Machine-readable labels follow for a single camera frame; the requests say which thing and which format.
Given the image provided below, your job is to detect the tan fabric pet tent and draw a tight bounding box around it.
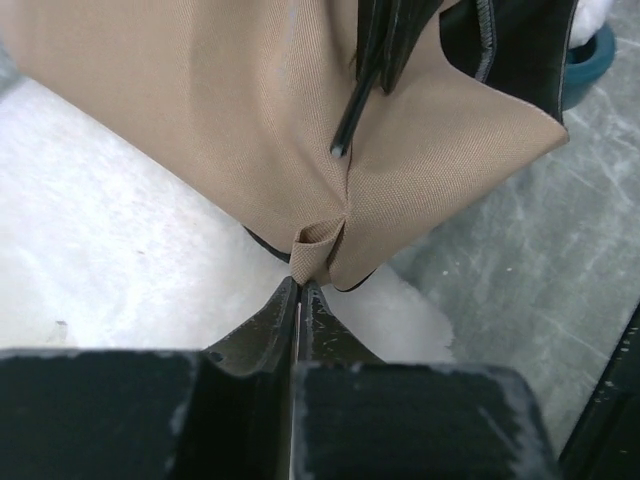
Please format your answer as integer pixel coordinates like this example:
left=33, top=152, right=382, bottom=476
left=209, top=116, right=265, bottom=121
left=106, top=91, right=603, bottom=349
left=1, top=1, right=576, bottom=291

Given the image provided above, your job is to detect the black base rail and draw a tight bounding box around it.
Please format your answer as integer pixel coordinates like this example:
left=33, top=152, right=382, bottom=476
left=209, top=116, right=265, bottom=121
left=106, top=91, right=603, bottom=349
left=559, top=311, right=640, bottom=480

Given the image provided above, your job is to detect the teal pet feeder stand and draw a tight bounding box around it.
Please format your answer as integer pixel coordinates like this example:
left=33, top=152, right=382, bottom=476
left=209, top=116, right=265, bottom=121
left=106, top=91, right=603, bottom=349
left=562, top=23, right=616, bottom=111

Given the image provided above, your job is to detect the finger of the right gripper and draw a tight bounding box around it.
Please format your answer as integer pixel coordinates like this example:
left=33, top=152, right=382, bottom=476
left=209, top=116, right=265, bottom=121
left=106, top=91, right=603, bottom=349
left=354, top=0, right=442, bottom=94

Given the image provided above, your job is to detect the white pompom toy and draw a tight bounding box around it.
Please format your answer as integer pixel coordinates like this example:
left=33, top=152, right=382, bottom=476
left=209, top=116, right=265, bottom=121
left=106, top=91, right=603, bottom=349
left=569, top=0, right=614, bottom=49

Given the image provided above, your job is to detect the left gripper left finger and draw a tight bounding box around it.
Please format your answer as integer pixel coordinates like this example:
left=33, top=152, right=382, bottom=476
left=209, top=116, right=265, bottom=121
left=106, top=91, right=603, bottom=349
left=1, top=279, right=300, bottom=479

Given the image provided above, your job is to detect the white fluffy cushion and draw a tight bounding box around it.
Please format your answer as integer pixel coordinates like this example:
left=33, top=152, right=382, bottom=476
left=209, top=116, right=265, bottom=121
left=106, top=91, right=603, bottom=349
left=0, top=79, right=454, bottom=371

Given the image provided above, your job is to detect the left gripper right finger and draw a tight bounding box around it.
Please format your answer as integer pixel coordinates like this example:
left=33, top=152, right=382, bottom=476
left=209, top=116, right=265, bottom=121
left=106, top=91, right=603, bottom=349
left=292, top=284, right=558, bottom=479

